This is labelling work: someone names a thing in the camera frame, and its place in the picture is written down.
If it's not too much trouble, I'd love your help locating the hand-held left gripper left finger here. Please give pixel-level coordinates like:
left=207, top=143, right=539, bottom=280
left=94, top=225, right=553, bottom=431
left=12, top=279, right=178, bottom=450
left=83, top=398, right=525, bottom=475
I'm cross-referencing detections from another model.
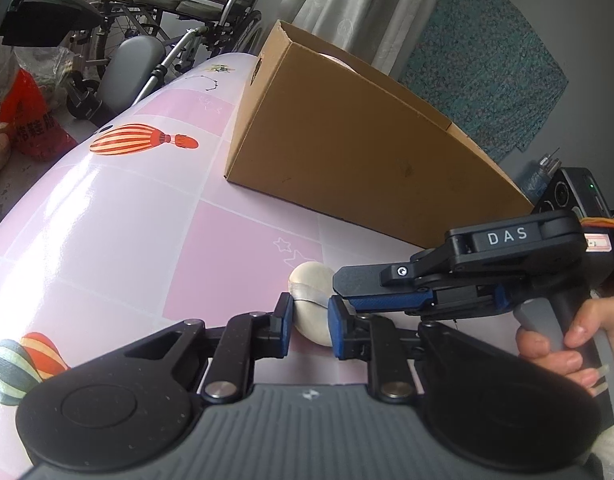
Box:
left=114, top=292, right=294, bottom=405

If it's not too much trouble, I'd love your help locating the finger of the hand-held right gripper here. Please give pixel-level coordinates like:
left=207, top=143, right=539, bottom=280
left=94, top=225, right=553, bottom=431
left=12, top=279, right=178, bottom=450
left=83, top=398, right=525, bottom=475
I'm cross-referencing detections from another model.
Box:
left=347, top=285, right=508, bottom=319
left=333, top=245, right=452, bottom=299

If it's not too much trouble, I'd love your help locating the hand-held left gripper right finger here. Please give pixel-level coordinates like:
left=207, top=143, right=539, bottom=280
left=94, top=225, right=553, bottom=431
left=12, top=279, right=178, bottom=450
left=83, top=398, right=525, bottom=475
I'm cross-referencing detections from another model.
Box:
left=328, top=297, right=488, bottom=403

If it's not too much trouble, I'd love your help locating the cream soft fabric ball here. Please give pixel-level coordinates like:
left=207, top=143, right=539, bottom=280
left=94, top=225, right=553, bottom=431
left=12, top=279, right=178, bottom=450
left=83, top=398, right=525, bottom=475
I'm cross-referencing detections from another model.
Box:
left=288, top=262, right=338, bottom=348

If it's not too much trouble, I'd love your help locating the brown cardboard box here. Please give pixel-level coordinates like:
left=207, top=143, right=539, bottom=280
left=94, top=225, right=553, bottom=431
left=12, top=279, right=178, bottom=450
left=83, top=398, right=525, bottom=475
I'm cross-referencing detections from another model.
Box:
left=223, top=20, right=535, bottom=251

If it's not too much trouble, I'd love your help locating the person's right hand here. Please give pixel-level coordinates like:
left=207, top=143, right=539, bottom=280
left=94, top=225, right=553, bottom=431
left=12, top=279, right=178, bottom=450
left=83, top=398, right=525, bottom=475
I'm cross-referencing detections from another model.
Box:
left=516, top=296, right=614, bottom=399

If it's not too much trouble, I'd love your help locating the clear spray bottle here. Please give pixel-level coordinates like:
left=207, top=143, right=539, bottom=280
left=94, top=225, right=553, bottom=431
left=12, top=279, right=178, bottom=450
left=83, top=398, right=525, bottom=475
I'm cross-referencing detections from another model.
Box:
left=519, top=149, right=562, bottom=203

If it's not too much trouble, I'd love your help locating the grey curtain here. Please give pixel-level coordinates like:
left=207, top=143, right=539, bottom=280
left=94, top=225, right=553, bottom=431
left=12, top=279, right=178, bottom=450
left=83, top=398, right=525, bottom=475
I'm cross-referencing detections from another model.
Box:
left=282, top=0, right=460, bottom=81

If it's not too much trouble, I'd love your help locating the grey folding wheelchair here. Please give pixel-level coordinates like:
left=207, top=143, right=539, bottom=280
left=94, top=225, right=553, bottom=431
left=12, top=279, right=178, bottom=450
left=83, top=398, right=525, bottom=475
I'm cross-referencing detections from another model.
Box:
left=2, top=0, right=268, bottom=121

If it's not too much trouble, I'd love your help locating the red plastic bag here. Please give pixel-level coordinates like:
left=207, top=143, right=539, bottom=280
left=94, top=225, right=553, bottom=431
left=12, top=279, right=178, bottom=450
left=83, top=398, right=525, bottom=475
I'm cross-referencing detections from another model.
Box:
left=0, top=67, right=78, bottom=162

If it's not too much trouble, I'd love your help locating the clear plastic bag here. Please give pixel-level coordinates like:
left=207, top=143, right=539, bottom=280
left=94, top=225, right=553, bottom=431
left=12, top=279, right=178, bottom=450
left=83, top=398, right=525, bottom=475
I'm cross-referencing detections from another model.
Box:
left=14, top=45, right=75, bottom=91

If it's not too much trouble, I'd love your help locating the teal patterned wall cloth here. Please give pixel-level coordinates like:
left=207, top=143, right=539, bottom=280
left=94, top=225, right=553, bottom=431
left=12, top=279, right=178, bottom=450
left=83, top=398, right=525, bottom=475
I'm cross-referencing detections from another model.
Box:
left=399, top=0, right=570, bottom=153

